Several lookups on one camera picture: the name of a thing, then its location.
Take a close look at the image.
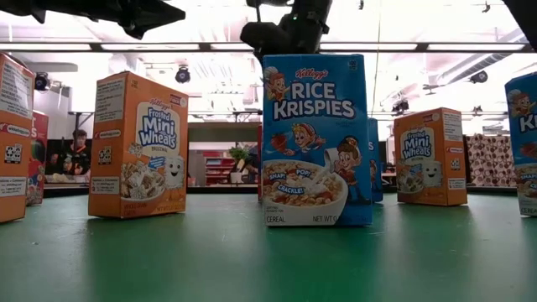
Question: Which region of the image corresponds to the orange Frosted Mini Wheats box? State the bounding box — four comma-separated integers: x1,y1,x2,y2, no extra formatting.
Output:
87,70,190,220
0,53,36,224
393,107,468,207

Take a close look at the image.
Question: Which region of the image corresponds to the long LED light bar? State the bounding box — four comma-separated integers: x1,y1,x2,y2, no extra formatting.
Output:
0,40,537,55

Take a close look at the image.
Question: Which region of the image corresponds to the red Froot Loops cereal box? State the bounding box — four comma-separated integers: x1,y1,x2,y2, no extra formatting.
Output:
25,110,50,206
256,123,263,203

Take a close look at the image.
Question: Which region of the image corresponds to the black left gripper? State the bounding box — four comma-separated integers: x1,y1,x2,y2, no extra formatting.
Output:
44,0,186,41

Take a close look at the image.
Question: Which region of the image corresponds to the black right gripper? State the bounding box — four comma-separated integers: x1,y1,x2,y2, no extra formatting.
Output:
240,0,333,65

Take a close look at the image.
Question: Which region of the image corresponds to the small potted green plant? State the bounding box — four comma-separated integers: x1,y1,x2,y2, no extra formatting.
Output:
228,146,251,185

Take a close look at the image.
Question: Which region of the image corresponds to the blue Rice Krispies cereal box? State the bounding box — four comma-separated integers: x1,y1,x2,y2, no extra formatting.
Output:
368,117,384,204
504,71,537,218
261,53,373,228

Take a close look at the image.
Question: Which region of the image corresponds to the black metal table frame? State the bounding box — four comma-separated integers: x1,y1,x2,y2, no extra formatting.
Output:
44,185,518,198

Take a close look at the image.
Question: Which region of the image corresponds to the brown white patterned cloth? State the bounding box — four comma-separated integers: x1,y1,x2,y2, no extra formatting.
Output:
467,133,518,188

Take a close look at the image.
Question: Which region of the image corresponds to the red storage shelf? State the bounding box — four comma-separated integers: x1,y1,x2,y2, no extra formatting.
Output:
204,155,236,186

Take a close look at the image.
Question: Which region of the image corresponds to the person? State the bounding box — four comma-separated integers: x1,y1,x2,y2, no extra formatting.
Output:
61,128,92,177
242,144,263,185

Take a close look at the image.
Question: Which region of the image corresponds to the green table mat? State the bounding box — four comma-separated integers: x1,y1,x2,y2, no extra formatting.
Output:
0,192,537,302

